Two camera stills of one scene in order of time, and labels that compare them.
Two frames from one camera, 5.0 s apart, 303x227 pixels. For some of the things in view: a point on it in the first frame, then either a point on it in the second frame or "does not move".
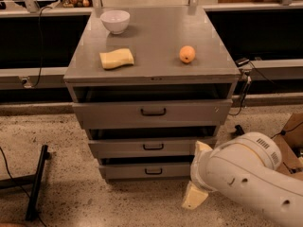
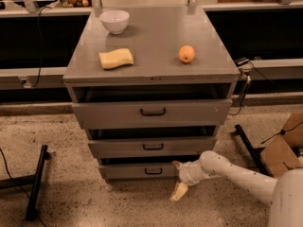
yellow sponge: x=117 y=58 does not move
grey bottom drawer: x=145 y=170 does not move
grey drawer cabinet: x=152 y=84 does not move
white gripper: x=199 y=169 to x=185 y=174
